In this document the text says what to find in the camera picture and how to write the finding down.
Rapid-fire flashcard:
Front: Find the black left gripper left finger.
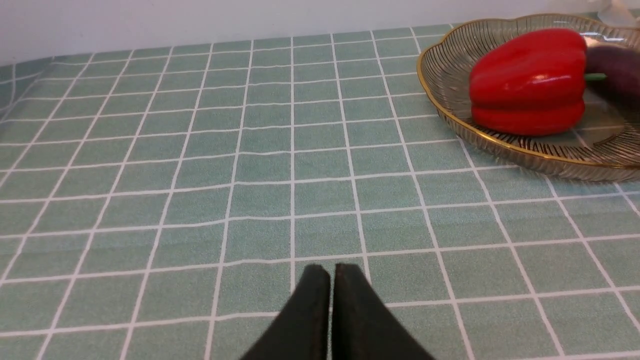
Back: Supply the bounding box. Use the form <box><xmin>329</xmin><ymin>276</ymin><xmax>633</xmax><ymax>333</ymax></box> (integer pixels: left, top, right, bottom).
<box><xmin>241</xmin><ymin>264</ymin><xmax>331</xmax><ymax>360</ymax></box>

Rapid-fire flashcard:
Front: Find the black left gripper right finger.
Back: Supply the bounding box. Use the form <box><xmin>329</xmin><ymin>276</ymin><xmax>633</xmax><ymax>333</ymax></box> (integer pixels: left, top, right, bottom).
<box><xmin>331</xmin><ymin>263</ymin><xmax>434</xmax><ymax>360</ymax></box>

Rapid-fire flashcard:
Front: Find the purple eggplant with green stem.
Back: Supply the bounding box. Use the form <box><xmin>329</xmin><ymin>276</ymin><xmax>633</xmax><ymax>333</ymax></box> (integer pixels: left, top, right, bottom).
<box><xmin>585</xmin><ymin>45</ymin><xmax>640</xmax><ymax>107</ymax></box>

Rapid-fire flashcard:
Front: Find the white cloth bag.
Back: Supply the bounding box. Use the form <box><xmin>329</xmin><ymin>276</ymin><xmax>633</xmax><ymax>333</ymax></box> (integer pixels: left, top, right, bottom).
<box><xmin>597</xmin><ymin>0</ymin><xmax>640</xmax><ymax>28</ymax></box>

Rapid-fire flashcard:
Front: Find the green checkered tablecloth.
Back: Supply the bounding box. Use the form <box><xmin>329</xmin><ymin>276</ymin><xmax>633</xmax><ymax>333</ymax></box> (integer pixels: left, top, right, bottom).
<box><xmin>0</xmin><ymin>23</ymin><xmax>639</xmax><ymax>360</ymax></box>

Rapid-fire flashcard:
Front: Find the red bell pepper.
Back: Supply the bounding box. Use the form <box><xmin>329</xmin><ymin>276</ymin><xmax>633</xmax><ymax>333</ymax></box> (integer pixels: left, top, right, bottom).
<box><xmin>469</xmin><ymin>28</ymin><xmax>606</xmax><ymax>137</ymax></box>

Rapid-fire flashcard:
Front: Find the gold-rimmed glass plate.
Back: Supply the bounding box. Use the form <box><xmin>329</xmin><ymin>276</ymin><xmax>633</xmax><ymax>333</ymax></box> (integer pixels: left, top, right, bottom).
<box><xmin>417</xmin><ymin>13</ymin><xmax>640</xmax><ymax>182</ymax></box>

